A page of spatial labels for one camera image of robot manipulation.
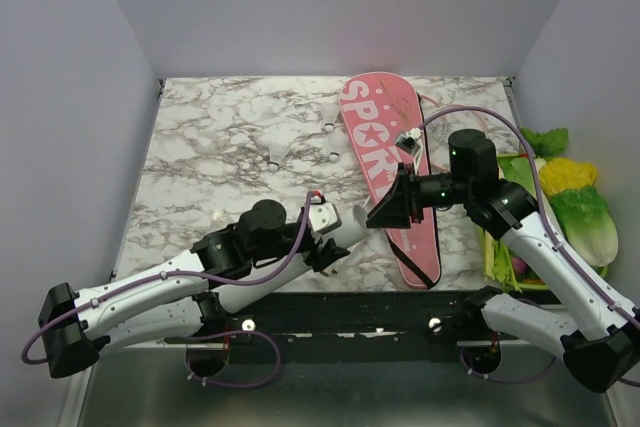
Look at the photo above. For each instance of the pink racket bag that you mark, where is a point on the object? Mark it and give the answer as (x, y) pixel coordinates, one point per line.
(376, 107)

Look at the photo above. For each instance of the green vegetable basket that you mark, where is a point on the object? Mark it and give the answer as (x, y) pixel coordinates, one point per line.
(502, 265)

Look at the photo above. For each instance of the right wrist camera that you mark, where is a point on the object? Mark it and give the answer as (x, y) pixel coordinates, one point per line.
(409, 141)

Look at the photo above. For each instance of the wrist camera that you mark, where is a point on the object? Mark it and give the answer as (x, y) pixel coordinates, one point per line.
(323, 218)
(409, 141)

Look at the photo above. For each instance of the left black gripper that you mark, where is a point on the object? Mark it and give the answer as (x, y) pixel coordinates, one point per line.
(331, 253)

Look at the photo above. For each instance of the green leafy vegetable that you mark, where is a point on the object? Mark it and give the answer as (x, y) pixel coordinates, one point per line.
(551, 143)

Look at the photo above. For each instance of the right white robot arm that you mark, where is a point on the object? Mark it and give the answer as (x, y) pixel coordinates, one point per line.
(598, 339)

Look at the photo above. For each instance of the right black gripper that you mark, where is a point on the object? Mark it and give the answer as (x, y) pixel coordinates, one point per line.
(397, 208)

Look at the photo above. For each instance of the white shuttlecock tube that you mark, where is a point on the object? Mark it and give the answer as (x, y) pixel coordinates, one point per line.
(233, 299)

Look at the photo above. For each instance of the black mounting base plate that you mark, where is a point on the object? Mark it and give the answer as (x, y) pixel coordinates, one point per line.
(322, 327)

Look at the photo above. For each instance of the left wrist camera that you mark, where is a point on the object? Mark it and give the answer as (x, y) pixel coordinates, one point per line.
(323, 218)

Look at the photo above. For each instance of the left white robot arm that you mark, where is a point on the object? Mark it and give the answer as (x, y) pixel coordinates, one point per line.
(220, 274)

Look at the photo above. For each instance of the yellow green napa cabbage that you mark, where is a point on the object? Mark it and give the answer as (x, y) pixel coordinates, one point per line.
(582, 212)

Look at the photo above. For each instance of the white shuttlecock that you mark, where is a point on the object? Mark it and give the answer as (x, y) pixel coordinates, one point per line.
(329, 115)
(277, 153)
(337, 146)

